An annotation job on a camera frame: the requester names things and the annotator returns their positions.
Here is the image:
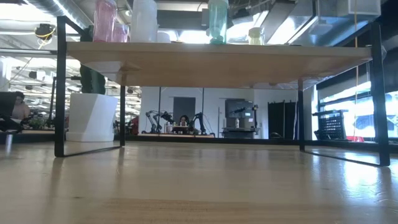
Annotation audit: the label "silver rectangular ventilation duct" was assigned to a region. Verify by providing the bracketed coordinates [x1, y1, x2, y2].
[267, 0, 382, 47]

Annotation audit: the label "green cactus plant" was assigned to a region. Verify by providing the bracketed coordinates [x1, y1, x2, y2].
[78, 24, 107, 96]

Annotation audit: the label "black monitor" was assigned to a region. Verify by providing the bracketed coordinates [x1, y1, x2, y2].
[0, 91, 19, 118]

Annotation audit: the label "black perforated basket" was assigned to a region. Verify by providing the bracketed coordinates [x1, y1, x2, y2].
[313, 108, 349, 141]

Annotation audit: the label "teal medicine bottle white cap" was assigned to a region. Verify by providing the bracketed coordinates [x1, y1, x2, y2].
[207, 0, 229, 45]

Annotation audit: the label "black yellow ceiling cable reel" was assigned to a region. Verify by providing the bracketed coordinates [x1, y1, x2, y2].
[33, 22, 57, 50]

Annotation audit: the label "yellow medicine bottle white cap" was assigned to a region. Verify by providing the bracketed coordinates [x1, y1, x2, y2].
[248, 26, 266, 46]

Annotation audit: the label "black equipment cart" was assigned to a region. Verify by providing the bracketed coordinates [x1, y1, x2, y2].
[223, 98, 259, 139]

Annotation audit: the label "wooden shelf black metal legs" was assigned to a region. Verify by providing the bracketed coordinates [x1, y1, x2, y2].
[54, 15, 391, 167]

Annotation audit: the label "white faceted plant pot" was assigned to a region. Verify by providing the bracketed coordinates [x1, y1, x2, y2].
[65, 92, 120, 143]

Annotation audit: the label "yellow hanging cable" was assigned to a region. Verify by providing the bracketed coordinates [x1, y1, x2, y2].
[353, 0, 360, 141]

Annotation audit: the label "person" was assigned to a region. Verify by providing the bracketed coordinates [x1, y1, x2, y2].
[178, 114, 191, 134]
[12, 91, 32, 121]

